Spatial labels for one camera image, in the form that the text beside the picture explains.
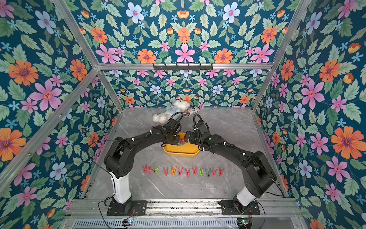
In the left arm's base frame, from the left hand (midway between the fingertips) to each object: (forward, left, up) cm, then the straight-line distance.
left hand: (177, 139), depth 96 cm
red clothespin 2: (-17, +18, -4) cm, 25 cm away
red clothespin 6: (-21, -10, -4) cm, 24 cm away
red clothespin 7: (-23, -21, -5) cm, 32 cm away
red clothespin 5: (-22, -6, -5) cm, 23 cm away
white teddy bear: (+29, -1, +4) cm, 29 cm away
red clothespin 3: (-20, +8, -5) cm, 22 cm away
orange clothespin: (-20, +3, -4) cm, 20 cm away
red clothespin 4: (-20, -1, -5) cm, 21 cm away
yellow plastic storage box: (-6, -5, -4) cm, 9 cm away
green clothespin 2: (-22, -14, -5) cm, 26 cm away
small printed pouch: (+28, -11, -1) cm, 30 cm away
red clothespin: (-17, +21, -4) cm, 28 cm away
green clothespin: (-18, +14, -4) cm, 23 cm away
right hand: (-4, -9, +8) cm, 12 cm away
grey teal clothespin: (-23, -18, -4) cm, 29 cm away
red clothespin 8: (-23, -26, -5) cm, 35 cm away
